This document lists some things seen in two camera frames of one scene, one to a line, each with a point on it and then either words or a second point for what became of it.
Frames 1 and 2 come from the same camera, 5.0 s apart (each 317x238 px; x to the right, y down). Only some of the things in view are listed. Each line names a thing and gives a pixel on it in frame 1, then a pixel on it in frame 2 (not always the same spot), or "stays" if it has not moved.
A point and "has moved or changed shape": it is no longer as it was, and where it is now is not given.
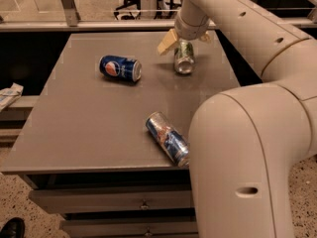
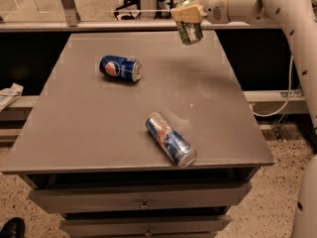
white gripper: x=191 y=32 -> x=215 y=4
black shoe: x=13 y=228 stays
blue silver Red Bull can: x=173 y=143 stays
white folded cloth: x=9 y=95 stays
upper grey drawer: x=114 y=198 stays
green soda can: x=184 y=59 has moved or changed shape
